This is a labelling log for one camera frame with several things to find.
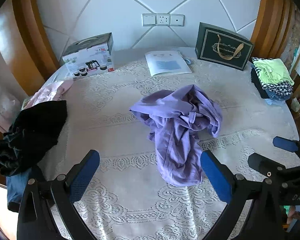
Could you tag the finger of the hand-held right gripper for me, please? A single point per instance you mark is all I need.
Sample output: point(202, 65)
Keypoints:
point(285, 144)
point(261, 162)

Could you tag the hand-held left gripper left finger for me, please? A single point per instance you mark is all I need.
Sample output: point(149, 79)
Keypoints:
point(86, 170)

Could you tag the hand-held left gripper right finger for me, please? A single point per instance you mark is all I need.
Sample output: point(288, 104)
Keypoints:
point(215, 177)

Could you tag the purple garment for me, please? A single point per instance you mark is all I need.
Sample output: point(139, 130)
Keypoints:
point(175, 135)

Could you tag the person's right hand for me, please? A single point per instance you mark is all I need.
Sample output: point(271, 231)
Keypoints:
point(295, 216)

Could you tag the light blue cloth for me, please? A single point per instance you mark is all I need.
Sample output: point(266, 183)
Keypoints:
point(273, 102)

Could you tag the folded blue jeans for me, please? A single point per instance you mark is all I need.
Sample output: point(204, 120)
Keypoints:
point(280, 96)

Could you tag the black garment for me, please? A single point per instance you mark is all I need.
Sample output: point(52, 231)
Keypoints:
point(32, 130)

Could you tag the blue denim garment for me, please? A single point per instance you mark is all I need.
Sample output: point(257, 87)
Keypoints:
point(17, 187)

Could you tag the light green folded shirt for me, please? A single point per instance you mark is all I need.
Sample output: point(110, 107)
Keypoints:
point(277, 71)

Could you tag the pink garment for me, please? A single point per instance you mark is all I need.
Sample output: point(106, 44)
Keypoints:
point(52, 92)

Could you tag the tea set cardboard box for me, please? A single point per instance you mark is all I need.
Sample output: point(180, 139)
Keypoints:
point(90, 60)

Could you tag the dark green gift bag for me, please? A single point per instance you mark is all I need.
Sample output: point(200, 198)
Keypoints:
point(215, 52)

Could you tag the small tape roll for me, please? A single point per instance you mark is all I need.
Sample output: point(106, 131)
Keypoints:
point(188, 61)

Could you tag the white paper booklet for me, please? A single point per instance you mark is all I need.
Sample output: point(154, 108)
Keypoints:
point(165, 65)

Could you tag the wooden wall panel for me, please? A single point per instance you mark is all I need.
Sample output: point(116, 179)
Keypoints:
point(272, 17)
point(32, 42)

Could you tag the white wall plate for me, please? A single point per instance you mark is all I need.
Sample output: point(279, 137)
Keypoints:
point(177, 20)

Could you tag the white wall socket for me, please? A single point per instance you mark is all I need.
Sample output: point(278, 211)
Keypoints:
point(163, 19)

